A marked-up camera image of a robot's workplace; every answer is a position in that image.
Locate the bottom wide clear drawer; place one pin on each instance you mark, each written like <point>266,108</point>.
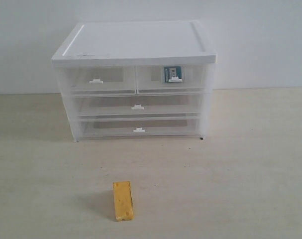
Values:
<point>145,127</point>

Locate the white teal-labelled pill bottle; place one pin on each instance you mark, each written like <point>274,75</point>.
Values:
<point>173,74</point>

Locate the wide clear drawer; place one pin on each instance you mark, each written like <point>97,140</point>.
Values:
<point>145,127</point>
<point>131,105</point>

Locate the middle wide clear drawer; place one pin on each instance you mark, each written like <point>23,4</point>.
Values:
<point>131,105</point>

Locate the white plastic drawer cabinet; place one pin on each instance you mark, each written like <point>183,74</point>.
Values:
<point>133,44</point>

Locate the yellow cheese-like sponge block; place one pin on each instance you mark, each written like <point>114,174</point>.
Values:
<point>123,203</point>

